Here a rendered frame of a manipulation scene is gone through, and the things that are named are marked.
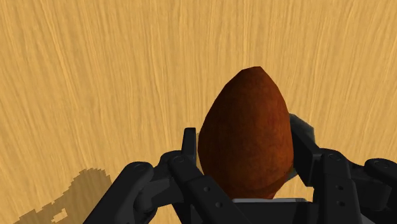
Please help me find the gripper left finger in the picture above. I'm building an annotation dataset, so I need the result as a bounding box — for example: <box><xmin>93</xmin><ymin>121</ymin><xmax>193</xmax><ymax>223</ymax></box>
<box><xmin>82</xmin><ymin>127</ymin><xmax>251</xmax><ymax>224</ymax></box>

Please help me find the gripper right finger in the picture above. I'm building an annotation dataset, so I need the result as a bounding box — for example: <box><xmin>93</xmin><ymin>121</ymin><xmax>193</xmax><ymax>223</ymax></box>
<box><xmin>289</xmin><ymin>113</ymin><xmax>397</xmax><ymax>224</ymax></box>

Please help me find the brown egg-shaped fruit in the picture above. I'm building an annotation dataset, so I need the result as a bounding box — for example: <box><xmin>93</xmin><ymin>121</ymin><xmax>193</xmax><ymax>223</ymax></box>
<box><xmin>197</xmin><ymin>66</ymin><xmax>295</xmax><ymax>200</ymax></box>

